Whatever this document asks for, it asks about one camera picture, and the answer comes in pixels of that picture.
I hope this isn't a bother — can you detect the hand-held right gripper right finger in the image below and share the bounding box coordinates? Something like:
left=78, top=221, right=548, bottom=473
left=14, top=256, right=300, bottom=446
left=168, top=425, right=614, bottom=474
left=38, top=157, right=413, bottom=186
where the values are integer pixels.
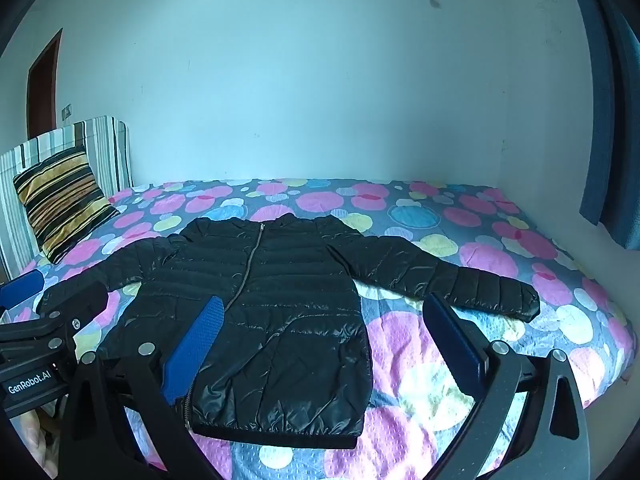
left=422, top=292, right=591, bottom=480

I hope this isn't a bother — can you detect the dotted colourful bed sheet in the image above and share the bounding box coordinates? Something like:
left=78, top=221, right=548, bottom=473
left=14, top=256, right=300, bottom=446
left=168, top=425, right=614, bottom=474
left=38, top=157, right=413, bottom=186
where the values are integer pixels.
left=10, top=177, right=636, bottom=480

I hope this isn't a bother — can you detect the black puffer jacket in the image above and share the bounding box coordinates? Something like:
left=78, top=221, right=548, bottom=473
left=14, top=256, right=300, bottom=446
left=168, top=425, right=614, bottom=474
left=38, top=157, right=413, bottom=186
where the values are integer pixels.
left=37, top=212, right=541, bottom=450

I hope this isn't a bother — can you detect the brown wooden door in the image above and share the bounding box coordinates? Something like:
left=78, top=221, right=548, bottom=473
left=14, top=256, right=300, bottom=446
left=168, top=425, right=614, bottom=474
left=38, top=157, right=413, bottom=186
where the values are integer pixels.
left=26, top=27, right=63, bottom=140

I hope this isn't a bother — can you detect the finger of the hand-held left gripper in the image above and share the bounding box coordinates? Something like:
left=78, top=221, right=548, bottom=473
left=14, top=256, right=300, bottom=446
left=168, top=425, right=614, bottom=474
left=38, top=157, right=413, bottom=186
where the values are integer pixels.
left=0, top=280, right=109, bottom=358
left=0, top=269, right=45, bottom=314

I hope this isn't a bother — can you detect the striped headboard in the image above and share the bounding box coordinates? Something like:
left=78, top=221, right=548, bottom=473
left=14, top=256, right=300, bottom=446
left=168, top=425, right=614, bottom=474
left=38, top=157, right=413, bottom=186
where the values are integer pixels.
left=0, top=116, right=133, bottom=281

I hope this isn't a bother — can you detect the blue curtain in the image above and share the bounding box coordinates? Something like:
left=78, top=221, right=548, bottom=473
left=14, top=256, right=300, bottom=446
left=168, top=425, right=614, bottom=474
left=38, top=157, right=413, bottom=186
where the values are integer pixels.
left=560, top=0, right=640, bottom=251

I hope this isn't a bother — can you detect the striped yellow black pillow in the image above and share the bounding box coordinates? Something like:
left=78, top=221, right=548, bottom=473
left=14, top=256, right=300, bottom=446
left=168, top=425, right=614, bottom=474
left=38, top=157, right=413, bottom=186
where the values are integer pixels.
left=13, top=149, right=121, bottom=265

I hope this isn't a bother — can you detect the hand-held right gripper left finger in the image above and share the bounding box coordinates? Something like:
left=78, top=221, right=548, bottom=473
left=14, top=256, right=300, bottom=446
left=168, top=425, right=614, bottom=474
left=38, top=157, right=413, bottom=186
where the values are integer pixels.
left=59, top=296, right=225, bottom=480

